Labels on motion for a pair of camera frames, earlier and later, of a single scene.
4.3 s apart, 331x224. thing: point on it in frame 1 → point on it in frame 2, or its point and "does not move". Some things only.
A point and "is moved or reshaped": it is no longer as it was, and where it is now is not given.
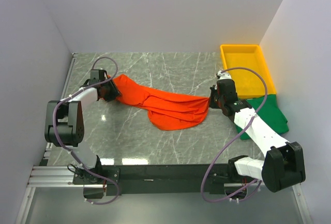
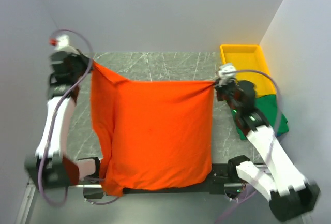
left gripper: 115,91 → 78,55
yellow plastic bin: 248,83 does not move
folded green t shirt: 271,112 does not move
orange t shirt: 166,110 is moved or reshaped
